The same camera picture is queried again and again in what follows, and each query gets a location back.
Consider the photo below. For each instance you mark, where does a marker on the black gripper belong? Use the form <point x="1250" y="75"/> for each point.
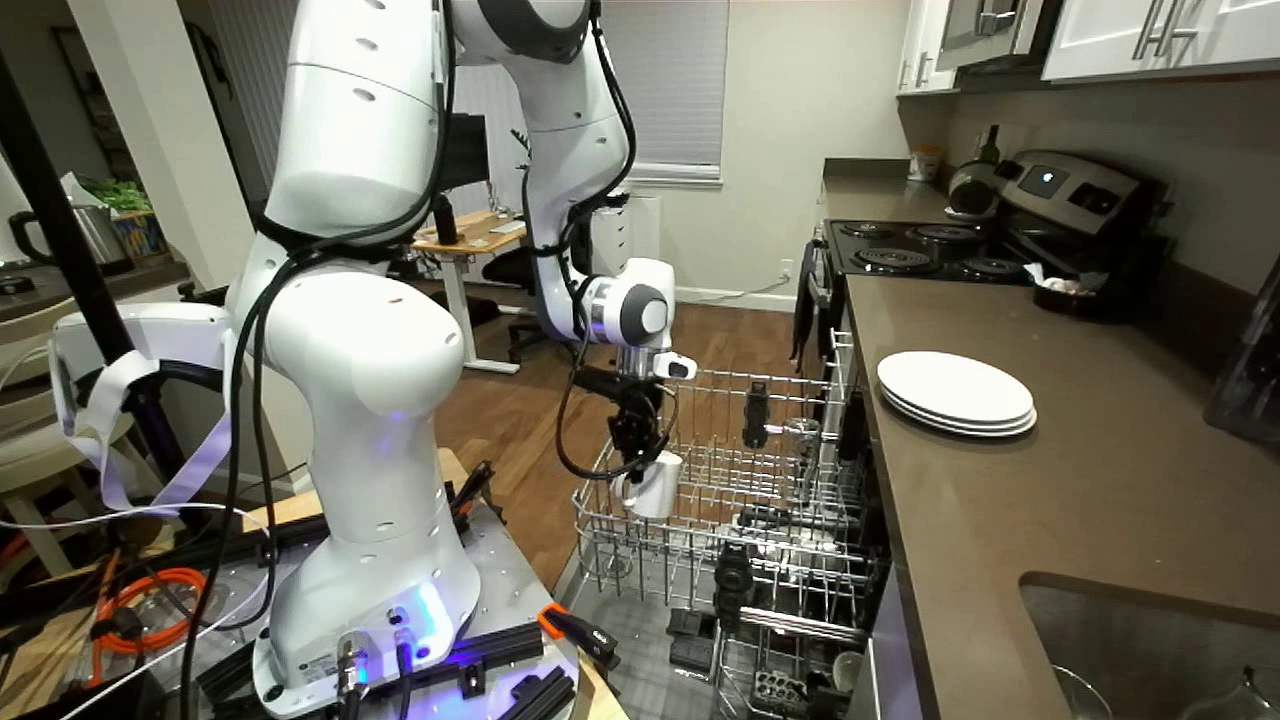
<point x="638" y="406"/>

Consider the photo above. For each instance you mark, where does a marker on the white cup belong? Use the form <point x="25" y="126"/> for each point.
<point x="658" y="491"/>

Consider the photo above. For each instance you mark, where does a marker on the white dinner plate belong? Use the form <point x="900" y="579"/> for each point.
<point x="984" y="429"/>
<point x="955" y="386"/>

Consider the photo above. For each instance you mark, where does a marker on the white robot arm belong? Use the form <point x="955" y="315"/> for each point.
<point x="353" y="401"/>

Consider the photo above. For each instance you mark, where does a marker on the black rack fitting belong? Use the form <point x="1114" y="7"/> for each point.
<point x="758" y="413"/>

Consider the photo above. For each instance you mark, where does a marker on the metal robot table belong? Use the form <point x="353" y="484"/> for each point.
<point x="523" y="560"/>

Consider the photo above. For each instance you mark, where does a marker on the wooden desk white legs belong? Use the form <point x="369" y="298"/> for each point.
<point x="472" y="238"/>

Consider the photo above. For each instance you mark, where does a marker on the black monitor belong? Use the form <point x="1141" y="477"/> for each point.
<point x="467" y="154"/>

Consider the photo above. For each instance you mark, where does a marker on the black steel stove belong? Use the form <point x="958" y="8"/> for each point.
<point x="963" y="244"/>

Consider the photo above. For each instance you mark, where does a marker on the black kettle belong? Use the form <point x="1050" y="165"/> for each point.
<point x="976" y="184"/>

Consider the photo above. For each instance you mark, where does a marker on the black pan with cloth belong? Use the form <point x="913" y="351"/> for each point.
<point x="1080" y="298"/>

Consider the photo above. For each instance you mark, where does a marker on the drinking glass in sink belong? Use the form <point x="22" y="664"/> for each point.
<point x="1080" y="692"/>

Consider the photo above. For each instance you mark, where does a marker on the white box device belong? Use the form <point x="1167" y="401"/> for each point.
<point x="144" y="335"/>

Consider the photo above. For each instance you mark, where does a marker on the steel kitchen sink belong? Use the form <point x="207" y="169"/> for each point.
<point x="1147" y="653"/>

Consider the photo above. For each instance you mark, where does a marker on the glass coffee pot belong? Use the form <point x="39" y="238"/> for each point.
<point x="87" y="224"/>

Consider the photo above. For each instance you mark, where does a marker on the black slanted pole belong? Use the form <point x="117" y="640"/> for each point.
<point x="62" y="242"/>

